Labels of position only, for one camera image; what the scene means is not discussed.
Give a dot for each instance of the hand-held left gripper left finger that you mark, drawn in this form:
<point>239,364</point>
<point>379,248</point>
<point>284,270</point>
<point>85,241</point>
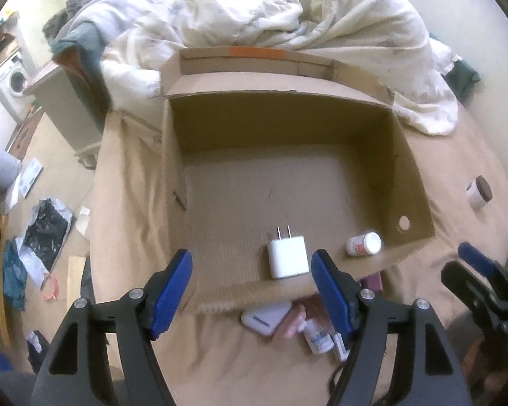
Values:
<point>171,292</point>

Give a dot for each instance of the teal orange pillow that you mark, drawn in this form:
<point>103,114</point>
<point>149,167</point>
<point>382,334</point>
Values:
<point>82,50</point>

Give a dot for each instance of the white jar brown lid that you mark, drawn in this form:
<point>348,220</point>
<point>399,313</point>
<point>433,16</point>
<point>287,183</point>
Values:
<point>477,194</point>

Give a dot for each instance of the black plastic bag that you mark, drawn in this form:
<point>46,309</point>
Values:
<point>46,237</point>

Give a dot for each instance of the white washing machine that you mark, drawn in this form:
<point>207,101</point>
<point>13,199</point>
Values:
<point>12,78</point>

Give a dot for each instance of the brown cardboard box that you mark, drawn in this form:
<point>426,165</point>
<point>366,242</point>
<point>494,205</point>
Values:
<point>237,203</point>

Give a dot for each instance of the teal patterned cloth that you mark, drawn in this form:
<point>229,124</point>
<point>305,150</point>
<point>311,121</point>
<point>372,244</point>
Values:
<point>13,275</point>

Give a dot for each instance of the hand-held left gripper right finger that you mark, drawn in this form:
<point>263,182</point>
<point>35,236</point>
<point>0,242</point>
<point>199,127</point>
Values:
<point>330,287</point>

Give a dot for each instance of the dark teal cloth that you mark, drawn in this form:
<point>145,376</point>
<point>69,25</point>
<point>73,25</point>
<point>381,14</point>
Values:
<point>463,78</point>

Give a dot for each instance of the white printed booklet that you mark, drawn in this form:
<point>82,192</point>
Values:
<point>27,177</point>

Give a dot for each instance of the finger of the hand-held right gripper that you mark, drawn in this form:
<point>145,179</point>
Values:
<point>480,262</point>
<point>470,287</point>

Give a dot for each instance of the white earbuds case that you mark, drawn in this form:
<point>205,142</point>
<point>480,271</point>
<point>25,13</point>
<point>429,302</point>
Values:
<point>264,319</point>

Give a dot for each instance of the maroon small object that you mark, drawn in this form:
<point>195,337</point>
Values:
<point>372,282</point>

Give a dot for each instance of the white crumpled duvet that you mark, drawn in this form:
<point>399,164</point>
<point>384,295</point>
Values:
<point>279,8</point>

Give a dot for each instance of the white pill bottle orange label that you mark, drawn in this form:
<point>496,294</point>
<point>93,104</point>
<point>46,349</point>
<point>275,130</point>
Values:
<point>362,244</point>

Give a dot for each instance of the grey round bin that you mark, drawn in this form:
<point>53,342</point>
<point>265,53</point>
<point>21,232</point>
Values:
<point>0,165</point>

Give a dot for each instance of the pale wooden board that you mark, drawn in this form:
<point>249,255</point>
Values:
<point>76,277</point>

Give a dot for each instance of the pale bedside cabinet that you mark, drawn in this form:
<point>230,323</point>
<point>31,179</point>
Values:
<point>63,110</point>

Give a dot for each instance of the white wall charger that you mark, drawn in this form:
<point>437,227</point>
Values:
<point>287,258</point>

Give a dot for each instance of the small bottle blue label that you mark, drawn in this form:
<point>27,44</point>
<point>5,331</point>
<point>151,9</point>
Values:
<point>317,340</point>

